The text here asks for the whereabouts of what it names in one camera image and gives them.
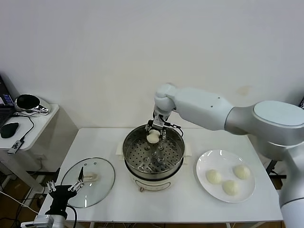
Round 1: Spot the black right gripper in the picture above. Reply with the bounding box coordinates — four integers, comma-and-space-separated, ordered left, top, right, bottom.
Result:
144, 108, 172, 141

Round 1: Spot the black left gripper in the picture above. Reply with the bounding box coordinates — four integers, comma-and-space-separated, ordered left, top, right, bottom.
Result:
46, 166, 86, 218

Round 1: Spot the white steamed baozi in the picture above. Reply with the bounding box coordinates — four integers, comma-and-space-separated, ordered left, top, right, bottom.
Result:
234, 165, 251, 180
205, 169, 223, 185
222, 180, 239, 197
146, 130, 160, 144

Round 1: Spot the round glass pot lid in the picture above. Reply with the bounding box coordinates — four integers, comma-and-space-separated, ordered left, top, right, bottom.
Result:
60, 157, 116, 209

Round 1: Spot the perforated steel steamer basket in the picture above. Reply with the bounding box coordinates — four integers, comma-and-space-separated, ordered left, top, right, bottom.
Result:
123, 123, 186, 175

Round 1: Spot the cream electric cooker pot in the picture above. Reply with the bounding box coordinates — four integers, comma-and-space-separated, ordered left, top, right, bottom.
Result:
115, 142, 192, 193

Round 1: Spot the small grey usb hub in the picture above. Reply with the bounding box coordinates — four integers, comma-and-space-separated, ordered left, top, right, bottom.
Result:
7, 140, 26, 155

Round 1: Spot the white side table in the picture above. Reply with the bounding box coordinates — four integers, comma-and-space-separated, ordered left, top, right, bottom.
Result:
0, 104, 60, 198

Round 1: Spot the round white plate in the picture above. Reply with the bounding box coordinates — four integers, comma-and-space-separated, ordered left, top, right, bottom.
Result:
196, 149, 256, 203

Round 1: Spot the black computer mouse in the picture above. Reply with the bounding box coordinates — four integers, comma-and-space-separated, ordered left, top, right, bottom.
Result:
0, 122, 19, 139

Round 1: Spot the shiny chrome rounded device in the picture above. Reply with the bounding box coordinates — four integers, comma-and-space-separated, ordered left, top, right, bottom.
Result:
14, 94, 50, 118

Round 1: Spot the black laptop with lit screen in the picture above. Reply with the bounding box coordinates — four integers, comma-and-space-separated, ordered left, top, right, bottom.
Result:
0, 74, 15, 128

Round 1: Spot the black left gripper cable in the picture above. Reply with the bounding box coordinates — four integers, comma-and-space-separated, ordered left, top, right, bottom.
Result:
66, 205, 78, 228

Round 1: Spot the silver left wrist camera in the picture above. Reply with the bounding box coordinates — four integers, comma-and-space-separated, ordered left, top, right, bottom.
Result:
20, 215, 52, 228

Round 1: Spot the white floor cable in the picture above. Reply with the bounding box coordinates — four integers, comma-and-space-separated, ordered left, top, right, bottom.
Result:
0, 191, 38, 213

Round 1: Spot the thin black usb cable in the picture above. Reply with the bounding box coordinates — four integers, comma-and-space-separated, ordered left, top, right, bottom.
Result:
11, 113, 35, 142

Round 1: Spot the laptop charger cable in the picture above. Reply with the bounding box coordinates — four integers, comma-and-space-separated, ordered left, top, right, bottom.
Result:
266, 159, 279, 176

